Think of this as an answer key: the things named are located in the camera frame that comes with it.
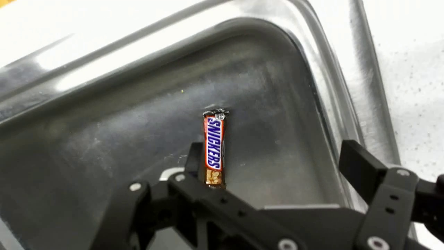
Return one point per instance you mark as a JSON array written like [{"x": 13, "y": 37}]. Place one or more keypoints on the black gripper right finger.
[{"x": 396, "y": 198}]

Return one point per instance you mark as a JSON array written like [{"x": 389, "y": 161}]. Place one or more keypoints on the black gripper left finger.
[{"x": 215, "y": 220}]

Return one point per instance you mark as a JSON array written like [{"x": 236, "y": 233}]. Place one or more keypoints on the brown snickers bar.
[{"x": 214, "y": 124}]

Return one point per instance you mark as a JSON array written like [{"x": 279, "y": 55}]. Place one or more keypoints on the stainless steel double sink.
[{"x": 98, "y": 95}]

